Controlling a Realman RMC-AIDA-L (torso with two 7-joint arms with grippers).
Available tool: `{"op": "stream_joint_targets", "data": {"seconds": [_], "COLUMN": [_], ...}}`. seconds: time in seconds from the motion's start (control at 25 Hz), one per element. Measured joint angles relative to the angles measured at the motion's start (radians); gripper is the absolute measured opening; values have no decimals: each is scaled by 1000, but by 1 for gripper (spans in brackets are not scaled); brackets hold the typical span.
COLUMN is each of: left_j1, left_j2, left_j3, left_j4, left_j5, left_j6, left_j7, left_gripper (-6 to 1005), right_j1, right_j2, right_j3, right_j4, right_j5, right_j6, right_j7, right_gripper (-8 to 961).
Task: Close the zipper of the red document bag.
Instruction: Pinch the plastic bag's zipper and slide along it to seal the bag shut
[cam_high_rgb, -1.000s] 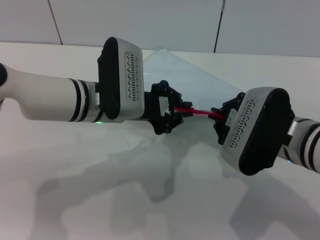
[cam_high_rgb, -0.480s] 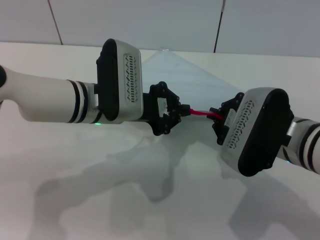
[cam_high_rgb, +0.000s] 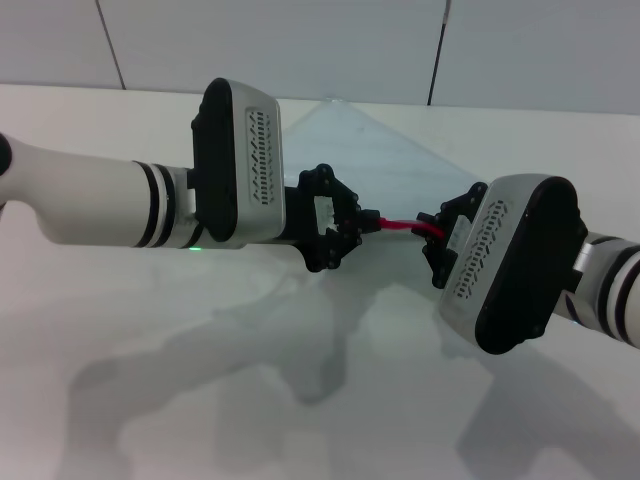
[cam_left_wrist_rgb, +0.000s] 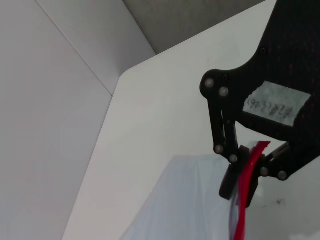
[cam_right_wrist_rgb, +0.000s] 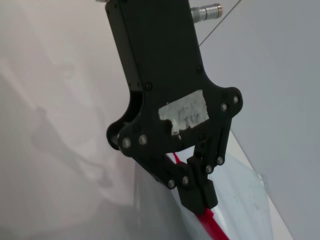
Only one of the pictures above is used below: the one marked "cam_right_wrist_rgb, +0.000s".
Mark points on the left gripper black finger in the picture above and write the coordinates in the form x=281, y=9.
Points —
x=207, y=155
x=175, y=175

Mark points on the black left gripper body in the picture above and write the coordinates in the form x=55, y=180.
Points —
x=160, y=62

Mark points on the clear document bag red zip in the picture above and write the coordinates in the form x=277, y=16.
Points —
x=237, y=212

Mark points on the torn white tape label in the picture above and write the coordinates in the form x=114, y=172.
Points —
x=190, y=112

